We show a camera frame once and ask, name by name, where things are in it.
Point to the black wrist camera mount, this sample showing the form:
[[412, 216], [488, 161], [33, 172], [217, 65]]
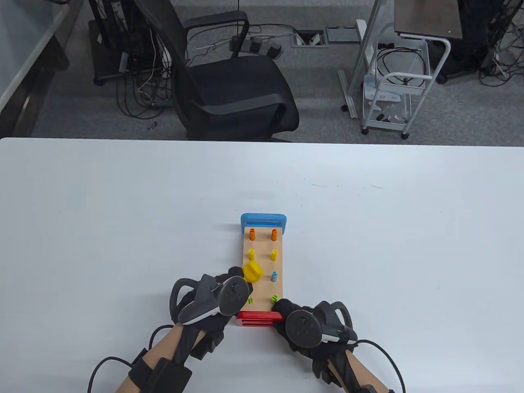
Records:
[[378, 389], [168, 374]]

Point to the person's left forearm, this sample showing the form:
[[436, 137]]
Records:
[[172, 339]]

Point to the metal floor socket box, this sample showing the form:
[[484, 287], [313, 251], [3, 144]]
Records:
[[310, 39]]

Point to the grey floor plate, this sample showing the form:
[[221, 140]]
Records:
[[343, 35]]

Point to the black hand controller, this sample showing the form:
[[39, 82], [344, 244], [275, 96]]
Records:
[[233, 294], [303, 327]]

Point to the black equipment stand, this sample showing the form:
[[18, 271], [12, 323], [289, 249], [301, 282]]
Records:
[[470, 37]]

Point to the rainbow hammer bench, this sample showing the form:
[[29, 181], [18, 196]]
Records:
[[266, 254]]

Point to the black office chair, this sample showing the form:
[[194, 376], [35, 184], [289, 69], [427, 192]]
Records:
[[237, 90]]

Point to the person's right hand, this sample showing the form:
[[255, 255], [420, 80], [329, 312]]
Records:
[[282, 313]]

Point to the person's left hand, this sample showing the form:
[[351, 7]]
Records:
[[208, 331]]

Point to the yellow toy hammer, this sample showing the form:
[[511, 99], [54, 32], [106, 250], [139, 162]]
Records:
[[253, 272]]

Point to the brown top desk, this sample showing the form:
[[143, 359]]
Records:
[[425, 16]]

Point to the white rolling cart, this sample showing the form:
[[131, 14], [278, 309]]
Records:
[[385, 125]]

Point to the black power adapters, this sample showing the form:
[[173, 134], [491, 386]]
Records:
[[262, 45]]

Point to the aluminium frame post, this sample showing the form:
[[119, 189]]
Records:
[[348, 94]]

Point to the black equipment rack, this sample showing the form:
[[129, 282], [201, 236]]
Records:
[[110, 53]]

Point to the grey side table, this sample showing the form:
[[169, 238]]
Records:
[[24, 37]]

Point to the person's right forearm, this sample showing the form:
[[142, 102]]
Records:
[[368, 372]]

